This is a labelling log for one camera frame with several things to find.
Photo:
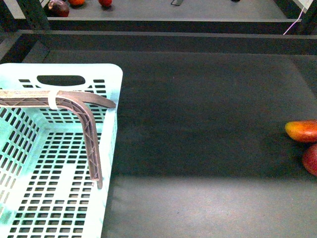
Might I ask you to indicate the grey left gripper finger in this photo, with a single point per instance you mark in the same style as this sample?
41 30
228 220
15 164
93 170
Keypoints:
78 107
52 98

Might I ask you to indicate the light teal plastic basket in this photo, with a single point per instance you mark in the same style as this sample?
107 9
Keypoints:
45 185

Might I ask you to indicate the small red apple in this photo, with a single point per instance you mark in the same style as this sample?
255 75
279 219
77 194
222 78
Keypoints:
105 3

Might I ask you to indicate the dark purple eggplant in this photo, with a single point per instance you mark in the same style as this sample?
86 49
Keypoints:
58 8

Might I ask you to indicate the orange red tomato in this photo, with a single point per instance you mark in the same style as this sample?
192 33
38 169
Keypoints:
76 2

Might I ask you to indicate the black display tray rear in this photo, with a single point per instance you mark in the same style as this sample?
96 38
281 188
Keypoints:
191 16

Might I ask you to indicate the black display tray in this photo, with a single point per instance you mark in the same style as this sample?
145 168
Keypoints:
201 150
191 16

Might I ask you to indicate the black display tray front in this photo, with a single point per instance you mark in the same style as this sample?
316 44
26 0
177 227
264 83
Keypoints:
201 150

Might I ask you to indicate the red yellow mango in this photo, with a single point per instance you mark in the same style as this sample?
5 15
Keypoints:
303 131

